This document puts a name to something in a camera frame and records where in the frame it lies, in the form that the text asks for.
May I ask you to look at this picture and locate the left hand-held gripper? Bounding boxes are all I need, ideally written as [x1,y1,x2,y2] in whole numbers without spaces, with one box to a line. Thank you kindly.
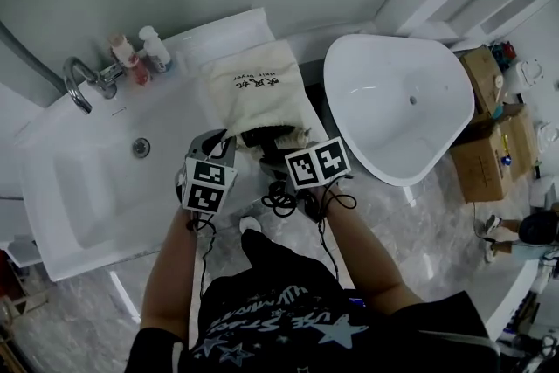
[176,128,239,216]

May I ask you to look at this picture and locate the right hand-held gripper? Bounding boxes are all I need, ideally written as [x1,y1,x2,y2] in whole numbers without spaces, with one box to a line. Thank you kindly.
[259,135,351,224]

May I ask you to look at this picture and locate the black hair dryer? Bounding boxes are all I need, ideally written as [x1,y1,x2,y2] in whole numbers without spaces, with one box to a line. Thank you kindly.
[238,124,321,224]

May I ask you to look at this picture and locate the beige cloth bag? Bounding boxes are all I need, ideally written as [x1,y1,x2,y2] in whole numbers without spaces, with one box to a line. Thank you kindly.
[204,38,314,150]

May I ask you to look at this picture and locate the person's right forearm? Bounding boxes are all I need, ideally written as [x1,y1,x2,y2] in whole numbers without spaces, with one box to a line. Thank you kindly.
[323,183,424,316]

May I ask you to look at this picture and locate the person's left forearm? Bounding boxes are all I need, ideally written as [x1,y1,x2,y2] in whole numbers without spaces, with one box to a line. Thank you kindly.
[139,208,198,336]

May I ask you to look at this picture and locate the person's white shoe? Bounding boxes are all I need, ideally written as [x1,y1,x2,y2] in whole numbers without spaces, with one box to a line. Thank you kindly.
[238,215,262,235]

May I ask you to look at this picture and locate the person's black trousers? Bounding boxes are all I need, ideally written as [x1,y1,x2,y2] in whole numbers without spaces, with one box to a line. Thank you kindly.
[240,228,315,283]

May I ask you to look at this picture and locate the white sink basin top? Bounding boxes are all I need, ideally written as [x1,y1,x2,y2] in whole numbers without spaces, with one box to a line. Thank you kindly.
[17,6,328,283]

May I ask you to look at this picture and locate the white bathtub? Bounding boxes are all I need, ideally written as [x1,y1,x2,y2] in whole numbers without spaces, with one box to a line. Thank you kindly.
[323,34,476,188]

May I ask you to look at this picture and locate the white pump bottle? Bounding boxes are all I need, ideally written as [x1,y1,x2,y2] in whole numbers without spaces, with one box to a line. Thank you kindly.
[138,25,174,74]

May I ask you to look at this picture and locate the pink bottle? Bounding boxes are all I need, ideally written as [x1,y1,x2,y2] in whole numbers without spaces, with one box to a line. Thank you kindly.
[107,31,153,87]

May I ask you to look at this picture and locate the chrome faucet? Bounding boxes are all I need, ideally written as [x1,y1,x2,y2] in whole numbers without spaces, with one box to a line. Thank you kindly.
[62,56,127,116]

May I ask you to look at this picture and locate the black star print t-shirt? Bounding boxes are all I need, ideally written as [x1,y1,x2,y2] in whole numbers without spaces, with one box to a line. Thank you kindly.
[126,256,502,373]

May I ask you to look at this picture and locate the large cardboard box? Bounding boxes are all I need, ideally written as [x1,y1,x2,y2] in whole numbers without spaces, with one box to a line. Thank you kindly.
[449,103,542,204]

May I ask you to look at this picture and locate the small cardboard box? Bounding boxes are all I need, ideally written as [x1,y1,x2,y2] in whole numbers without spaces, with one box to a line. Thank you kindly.
[457,45,511,115]

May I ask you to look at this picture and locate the red and black tool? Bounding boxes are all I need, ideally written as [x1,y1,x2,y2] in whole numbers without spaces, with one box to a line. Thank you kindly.
[489,39,517,69]

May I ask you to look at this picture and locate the white toilet seat fixture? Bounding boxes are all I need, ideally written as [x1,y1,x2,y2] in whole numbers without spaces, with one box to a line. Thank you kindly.
[518,58,546,87]

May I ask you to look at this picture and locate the white ceramic fixture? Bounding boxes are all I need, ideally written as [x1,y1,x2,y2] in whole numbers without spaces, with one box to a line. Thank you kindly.
[537,121,559,155]

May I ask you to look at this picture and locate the white curved counter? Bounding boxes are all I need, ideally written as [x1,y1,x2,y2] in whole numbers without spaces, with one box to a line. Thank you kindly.
[483,259,545,342]

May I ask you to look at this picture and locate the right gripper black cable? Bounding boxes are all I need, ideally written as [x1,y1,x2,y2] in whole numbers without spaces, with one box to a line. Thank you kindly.
[316,174,358,289]

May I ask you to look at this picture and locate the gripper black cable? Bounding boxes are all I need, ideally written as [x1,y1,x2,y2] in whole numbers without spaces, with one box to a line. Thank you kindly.
[186,211,218,302]
[316,174,358,289]

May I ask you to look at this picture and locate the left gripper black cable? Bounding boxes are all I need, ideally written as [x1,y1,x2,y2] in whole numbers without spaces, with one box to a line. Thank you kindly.
[186,211,218,302]

